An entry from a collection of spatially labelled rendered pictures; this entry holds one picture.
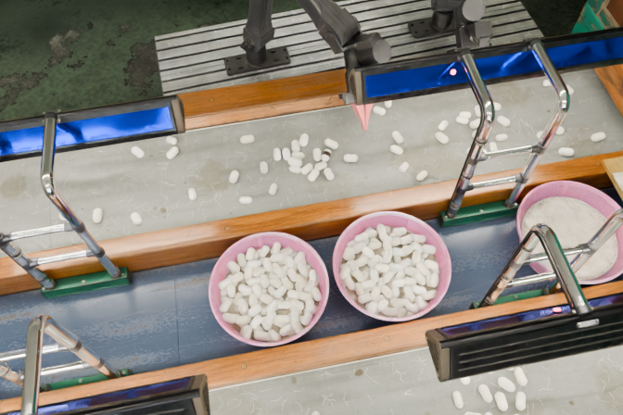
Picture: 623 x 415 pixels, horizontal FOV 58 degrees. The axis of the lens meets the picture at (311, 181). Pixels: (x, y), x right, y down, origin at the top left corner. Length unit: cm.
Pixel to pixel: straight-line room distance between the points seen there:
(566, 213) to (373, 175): 48
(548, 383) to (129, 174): 108
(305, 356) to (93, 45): 214
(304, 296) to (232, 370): 22
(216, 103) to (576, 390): 109
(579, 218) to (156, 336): 104
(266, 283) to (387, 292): 27
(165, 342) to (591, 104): 127
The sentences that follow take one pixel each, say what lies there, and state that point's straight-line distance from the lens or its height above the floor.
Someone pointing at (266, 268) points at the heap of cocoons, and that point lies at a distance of 131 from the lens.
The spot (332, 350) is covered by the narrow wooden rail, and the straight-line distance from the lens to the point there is 122.
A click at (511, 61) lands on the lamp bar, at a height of 108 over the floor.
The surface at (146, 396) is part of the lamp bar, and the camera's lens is 89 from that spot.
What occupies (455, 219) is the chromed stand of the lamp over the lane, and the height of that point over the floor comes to 71.
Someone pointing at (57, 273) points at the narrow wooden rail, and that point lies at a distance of 144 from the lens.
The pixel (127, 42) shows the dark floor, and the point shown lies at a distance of 296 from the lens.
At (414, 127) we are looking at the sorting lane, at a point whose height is 74.
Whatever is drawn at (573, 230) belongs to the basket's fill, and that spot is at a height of 74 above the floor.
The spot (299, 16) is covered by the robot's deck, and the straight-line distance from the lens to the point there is 192.
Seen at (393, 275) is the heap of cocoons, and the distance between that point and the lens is 133.
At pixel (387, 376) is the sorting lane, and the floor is 74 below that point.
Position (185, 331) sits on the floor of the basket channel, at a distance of 136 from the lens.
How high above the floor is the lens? 194
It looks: 58 degrees down
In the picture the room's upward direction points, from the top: 2 degrees counter-clockwise
